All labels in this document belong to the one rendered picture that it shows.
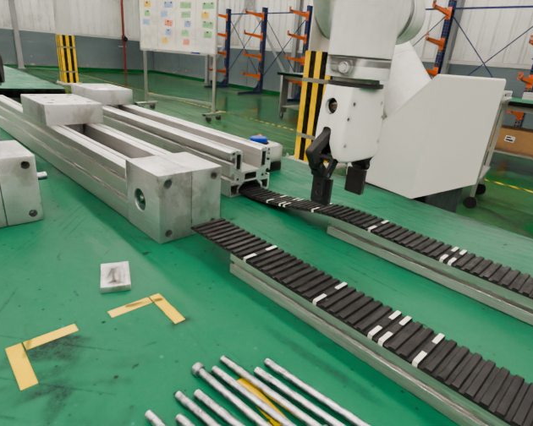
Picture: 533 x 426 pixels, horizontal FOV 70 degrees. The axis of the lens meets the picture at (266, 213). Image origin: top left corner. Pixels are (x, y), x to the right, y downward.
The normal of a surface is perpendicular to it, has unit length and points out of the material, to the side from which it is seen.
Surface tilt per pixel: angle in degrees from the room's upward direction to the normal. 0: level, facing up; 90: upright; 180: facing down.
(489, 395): 0
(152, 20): 90
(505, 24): 90
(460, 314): 0
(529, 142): 90
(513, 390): 0
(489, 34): 90
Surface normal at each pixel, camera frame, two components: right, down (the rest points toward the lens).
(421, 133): -0.81, 0.16
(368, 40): -0.04, 0.38
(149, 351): 0.08, -0.92
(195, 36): -0.47, 0.30
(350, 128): 0.62, 0.33
